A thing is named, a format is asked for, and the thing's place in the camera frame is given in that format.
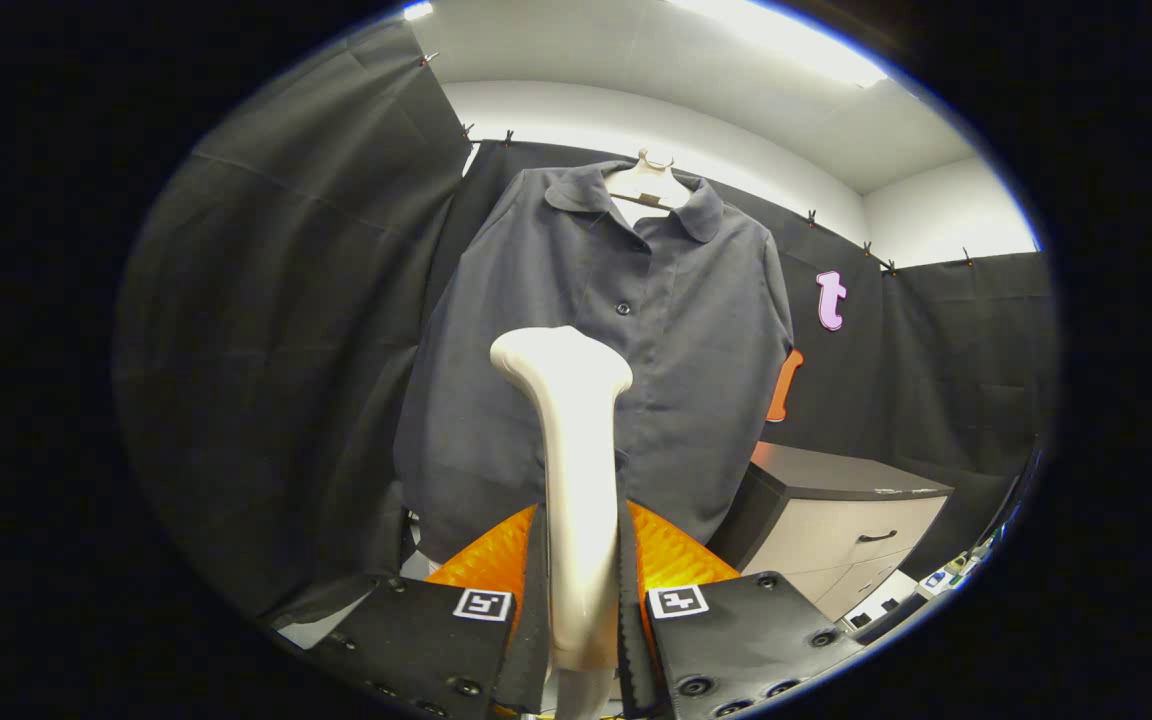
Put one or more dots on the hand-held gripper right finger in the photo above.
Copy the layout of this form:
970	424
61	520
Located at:
629	620

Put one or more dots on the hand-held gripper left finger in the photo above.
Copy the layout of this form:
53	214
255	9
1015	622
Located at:
534	620

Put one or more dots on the dark grey button shirt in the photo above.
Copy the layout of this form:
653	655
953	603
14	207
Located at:
676	400

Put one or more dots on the cream clothes hanger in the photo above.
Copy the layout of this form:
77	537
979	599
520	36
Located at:
648	185

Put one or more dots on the grey drawer cabinet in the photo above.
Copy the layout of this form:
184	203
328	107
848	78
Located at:
836	525

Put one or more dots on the small white side table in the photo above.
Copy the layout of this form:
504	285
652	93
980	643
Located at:
936	578

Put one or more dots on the small ceiling light panel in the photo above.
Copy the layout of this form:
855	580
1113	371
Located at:
418	10

